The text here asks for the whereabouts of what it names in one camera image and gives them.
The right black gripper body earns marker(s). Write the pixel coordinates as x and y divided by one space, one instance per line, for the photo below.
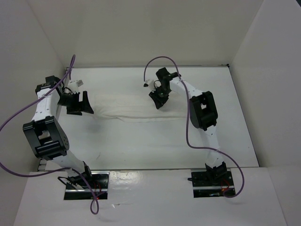
160 95

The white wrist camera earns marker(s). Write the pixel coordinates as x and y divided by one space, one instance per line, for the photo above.
151 84
73 86

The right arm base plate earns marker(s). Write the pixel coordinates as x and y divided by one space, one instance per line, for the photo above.
203 187

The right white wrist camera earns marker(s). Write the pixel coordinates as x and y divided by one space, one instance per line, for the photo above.
151 84

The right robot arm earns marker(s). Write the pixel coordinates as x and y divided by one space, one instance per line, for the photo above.
202 115

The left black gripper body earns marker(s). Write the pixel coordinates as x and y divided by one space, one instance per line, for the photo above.
71 101

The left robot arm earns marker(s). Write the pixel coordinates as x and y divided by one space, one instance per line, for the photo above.
46 137

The aluminium table edge rail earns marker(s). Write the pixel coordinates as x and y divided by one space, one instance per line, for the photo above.
43 163

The white tank top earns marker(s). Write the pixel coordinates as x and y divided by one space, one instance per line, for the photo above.
136 108

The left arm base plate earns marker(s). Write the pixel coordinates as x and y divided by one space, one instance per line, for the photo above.
99 185

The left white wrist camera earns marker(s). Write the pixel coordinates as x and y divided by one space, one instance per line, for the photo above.
73 86

